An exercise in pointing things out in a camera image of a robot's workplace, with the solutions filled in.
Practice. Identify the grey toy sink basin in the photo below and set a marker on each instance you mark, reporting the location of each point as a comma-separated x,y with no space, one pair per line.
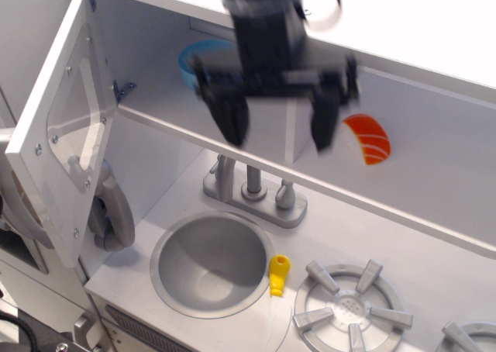
211,265

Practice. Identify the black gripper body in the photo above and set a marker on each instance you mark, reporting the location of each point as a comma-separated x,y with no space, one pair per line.
222,80

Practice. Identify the white toy kitchen cabinet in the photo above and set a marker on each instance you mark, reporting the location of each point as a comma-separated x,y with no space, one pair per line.
426,70

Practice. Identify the grey toy stove burner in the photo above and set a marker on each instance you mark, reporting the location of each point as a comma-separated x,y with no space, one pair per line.
345,307

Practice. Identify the orange salmon sushi toy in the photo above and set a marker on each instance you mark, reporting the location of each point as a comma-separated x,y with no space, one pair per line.
367,137

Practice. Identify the grey toy faucet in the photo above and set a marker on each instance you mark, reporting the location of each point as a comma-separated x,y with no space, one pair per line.
276,203

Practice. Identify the blue plastic bowl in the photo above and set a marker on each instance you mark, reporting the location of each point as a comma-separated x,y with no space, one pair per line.
186,56

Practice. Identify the white toy microwave door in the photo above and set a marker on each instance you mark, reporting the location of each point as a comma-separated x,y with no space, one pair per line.
59,143

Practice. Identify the yellow handled toy knife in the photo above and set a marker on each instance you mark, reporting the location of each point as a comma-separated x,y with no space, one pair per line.
280,310

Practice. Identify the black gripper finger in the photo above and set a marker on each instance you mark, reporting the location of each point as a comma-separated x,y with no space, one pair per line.
325,104
231,115

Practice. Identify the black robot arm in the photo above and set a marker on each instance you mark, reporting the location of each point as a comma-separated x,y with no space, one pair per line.
273,57

